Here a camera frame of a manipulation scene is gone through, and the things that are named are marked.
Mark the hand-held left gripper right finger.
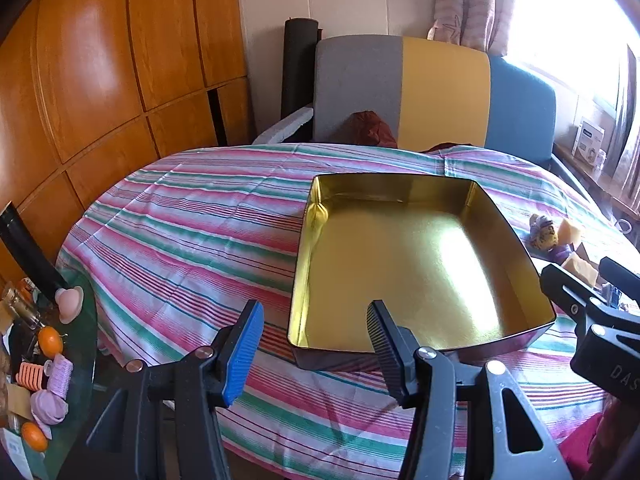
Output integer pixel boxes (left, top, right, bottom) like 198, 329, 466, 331
367, 300, 573, 480

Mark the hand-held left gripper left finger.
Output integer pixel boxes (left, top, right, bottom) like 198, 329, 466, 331
57, 300, 264, 480

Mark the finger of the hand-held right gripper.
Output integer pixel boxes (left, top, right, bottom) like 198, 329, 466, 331
600, 257, 640, 311
540, 262, 621, 339

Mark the beige printed carton box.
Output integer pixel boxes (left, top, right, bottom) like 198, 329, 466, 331
562, 252, 598, 288

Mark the yellow plush wedge toy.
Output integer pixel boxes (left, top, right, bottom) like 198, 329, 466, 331
559, 219, 585, 246

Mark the gold-lined maroon tin box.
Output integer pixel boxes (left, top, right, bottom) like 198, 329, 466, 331
286, 172, 557, 372

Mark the wooden desk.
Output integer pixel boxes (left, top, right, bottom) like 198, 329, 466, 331
552, 142, 640, 221

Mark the grey chair armrest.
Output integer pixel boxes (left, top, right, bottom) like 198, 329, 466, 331
550, 155, 601, 206

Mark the striped tablecloth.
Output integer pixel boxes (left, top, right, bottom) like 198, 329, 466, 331
55, 142, 640, 480

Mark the white carton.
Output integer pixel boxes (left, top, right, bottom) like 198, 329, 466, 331
570, 117, 606, 166

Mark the beige curtain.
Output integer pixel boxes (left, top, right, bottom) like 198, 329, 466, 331
612, 45, 640, 196

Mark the glass side table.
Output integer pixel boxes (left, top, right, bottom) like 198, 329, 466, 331
0, 260, 98, 480

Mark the pink mushroom-shaped item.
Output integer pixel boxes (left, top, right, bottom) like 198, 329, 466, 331
55, 286, 85, 322

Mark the lilac ribbed roller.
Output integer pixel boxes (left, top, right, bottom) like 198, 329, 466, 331
47, 354, 74, 397

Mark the orange fruit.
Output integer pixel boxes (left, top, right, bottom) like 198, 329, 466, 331
21, 421, 49, 452
37, 326, 64, 356

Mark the lilac round item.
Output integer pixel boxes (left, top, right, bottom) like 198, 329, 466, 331
31, 391, 68, 425

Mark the coral ribbed roller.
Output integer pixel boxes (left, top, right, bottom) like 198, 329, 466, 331
15, 362, 48, 392

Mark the dark red cloth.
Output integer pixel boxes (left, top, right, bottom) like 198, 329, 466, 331
345, 110, 398, 148

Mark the gold bottle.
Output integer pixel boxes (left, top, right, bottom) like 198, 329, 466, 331
0, 282, 41, 328

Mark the white padded armrest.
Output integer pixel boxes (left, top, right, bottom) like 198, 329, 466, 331
252, 105, 314, 143

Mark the brown cardboard piece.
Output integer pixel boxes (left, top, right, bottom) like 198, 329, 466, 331
0, 382, 32, 428

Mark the black tube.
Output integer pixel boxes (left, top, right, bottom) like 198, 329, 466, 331
0, 202, 63, 296

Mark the window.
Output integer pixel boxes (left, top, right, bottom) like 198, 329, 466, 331
505, 0, 640, 111

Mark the grey yellow blue chair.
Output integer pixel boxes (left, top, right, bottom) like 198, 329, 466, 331
312, 34, 558, 161

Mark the black rolled mat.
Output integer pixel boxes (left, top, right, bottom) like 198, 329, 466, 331
281, 17, 319, 133

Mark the pink patterned curtain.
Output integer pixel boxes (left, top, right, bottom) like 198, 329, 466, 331
427, 0, 518, 53

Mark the wooden wardrobe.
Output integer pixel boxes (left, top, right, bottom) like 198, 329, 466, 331
0, 0, 256, 281

